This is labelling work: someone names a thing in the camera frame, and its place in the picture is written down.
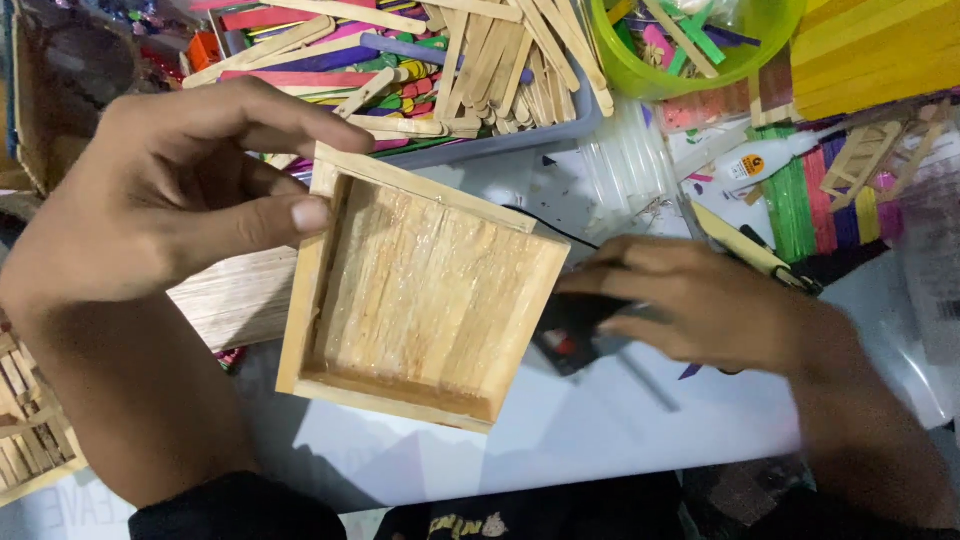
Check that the pink glitter foam sheet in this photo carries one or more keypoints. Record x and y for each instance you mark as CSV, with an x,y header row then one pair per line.
x,y
705,105

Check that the row of coloured craft sticks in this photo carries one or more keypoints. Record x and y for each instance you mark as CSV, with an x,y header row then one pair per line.
x,y
817,202

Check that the clear plastic packet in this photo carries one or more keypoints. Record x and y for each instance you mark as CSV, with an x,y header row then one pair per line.
x,y
930,255

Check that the cardboard box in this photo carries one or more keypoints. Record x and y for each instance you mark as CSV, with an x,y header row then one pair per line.
x,y
64,82

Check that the small wooden stick ladder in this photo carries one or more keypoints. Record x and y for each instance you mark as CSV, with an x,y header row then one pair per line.
x,y
859,161

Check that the white glue bottle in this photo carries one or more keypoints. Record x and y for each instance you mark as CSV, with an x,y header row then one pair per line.
x,y
765,161

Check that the person's left hand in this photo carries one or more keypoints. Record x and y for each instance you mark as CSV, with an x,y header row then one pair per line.
x,y
150,202

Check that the black glue gun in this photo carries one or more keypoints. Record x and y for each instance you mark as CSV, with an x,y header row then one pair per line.
x,y
577,334

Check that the green bowl of craft sticks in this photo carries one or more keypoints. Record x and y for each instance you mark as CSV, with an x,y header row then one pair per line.
x,y
690,41

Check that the stack of yellow craft sticks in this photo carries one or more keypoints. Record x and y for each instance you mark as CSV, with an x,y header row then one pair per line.
x,y
877,52

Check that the person's black shirt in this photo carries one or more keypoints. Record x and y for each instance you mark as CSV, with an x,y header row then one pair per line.
x,y
465,510

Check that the person's right fingers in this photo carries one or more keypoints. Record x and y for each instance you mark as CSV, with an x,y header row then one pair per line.
x,y
607,289

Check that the flat panel of wooden sticks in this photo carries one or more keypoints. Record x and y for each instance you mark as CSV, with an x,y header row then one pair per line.
x,y
236,296

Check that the bundle of clear glue sticks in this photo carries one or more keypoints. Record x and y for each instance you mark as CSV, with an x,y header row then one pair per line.
x,y
626,169

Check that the grey tray of craft sticks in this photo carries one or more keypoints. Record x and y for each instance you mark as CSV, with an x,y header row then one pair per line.
x,y
450,67

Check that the square wooden stick tray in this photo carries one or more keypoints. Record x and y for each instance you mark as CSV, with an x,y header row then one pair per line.
x,y
427,292

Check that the person's right hand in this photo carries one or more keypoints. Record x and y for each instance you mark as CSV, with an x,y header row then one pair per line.
x,y
705,300

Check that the wooden stick lattice frame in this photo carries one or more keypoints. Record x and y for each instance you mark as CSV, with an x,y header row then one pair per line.
x,y
30,420

